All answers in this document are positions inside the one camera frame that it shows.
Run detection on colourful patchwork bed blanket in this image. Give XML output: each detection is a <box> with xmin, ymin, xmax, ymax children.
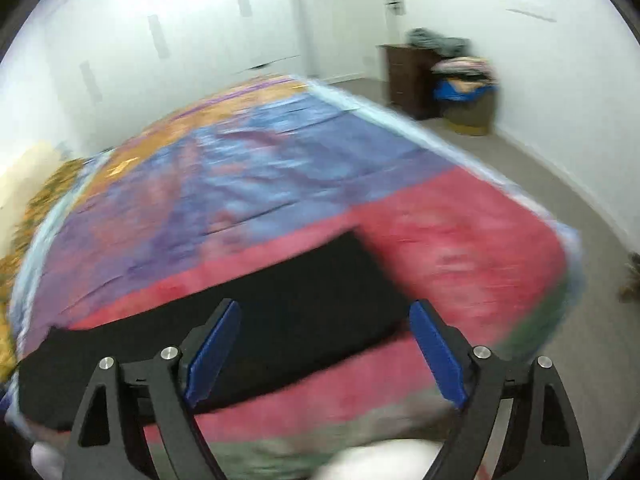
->
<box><xmin>7</xmin><ymin>74</ymin><xmax>585</xmax><ymax>480</ymax></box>

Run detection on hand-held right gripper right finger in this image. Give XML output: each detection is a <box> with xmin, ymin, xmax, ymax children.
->
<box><xmin>408</xmin><ymin>299</ymin><xmax>591</xmax><ymax>480</ymax></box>

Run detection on white wardrobe doors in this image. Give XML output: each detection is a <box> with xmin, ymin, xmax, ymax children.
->
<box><xmin>0</xmin><ymin>0</ymin><xmax>303</xmax><ymax>161</ymax></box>

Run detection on dark wooden cabinet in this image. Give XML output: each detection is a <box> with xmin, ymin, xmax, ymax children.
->
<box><xmin>378</xmin><ymin>43</ymin><xmax>446</xmax><ymax>121</ymax></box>

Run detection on black pants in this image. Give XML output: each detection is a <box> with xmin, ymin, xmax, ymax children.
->
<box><xmin>17</xmin><ymin>232</ymin><xmax>412</xmax><ymax>432</ymax></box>

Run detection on brown furry object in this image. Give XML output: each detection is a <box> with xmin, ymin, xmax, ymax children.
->
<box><xmin>618</xmin><ymin>252</ymin><xmax>640</xmax><ymax>303</ymax></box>

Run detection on white room door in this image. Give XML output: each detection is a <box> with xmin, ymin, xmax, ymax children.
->
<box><xmin>292</xmin><ymin>0</ymin><xmax>406</xmax><ymax>81</ymax></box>

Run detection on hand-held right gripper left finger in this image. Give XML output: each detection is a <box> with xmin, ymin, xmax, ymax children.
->
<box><xmin>62</xmin><ymin>298</ymin><xmax>242</xmax><ymax>480</ymax></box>

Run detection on yellow patterned pillow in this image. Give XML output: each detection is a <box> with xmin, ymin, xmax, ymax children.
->
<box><xmin>0</xmin><ymin>141</ymin><xmax>98</xmax><ymax>381</ymax></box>

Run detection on grey clothes pile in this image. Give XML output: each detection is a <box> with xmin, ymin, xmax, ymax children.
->
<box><xmin>406</xmin><ymin>28</ymin><xmax>471</xmax><ymax>57</ymax></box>

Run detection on laundry basket with clothes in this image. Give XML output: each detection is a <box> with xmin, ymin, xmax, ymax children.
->
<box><xmin>433</xmin><ymin>56</ymin><xmax>498</xmax><ymax>137</ymax></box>

